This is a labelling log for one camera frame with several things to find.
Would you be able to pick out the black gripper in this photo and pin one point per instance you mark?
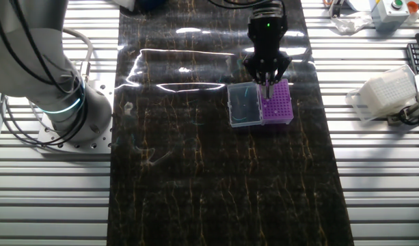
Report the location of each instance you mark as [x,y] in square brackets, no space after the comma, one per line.
[267,37]

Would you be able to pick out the open purple pipette tip box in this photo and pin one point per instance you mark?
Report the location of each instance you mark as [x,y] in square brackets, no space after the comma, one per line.
[281,109]

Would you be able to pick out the white pipette tip box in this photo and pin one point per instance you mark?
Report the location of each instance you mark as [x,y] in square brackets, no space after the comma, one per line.
[387,92]

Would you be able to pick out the small grey sensor stand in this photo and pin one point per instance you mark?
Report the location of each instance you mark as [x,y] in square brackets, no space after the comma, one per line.
[336,8]

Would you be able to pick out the crumpled clear plastic wrap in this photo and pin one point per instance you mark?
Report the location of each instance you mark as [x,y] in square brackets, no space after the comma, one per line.
[349,24]

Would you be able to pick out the black marble pattern mat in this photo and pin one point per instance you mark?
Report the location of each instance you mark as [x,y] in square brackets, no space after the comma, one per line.
[195,171]

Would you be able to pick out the grey button control box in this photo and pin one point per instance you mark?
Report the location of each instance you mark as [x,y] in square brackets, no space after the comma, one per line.
[388,17]

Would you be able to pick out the dark blue object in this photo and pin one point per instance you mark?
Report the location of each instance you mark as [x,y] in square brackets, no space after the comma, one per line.
[151,3]

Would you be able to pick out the white cloth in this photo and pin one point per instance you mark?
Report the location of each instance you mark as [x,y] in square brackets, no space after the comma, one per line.
[127,3]

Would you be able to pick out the orange cap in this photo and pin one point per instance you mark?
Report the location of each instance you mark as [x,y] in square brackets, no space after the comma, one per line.
[413,6]

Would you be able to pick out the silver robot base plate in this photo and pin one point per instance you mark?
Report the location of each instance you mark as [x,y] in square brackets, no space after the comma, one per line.
[101,92]

